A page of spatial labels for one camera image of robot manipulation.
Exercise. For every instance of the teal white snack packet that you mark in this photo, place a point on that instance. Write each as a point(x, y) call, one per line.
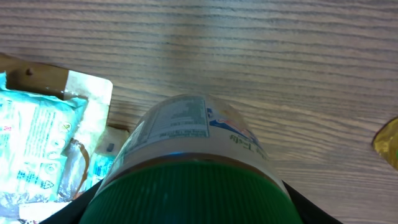
point(35, 129)

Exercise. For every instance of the green lid white jar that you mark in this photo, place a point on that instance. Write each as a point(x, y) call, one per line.
point(192, 159)

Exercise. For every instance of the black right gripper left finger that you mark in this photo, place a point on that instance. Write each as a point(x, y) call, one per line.
point(72, 213)

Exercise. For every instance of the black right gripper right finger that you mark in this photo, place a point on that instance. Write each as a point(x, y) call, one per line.
point(308, 211)

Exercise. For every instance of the brown white snack packet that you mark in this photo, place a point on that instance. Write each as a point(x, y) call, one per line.
point(64, 84)

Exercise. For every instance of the yellow juice bottle silver cap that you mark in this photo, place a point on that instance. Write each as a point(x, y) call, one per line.
point(385, 142)

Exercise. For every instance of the teal white tissue pack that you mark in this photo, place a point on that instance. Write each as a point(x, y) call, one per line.
point(109, 146)

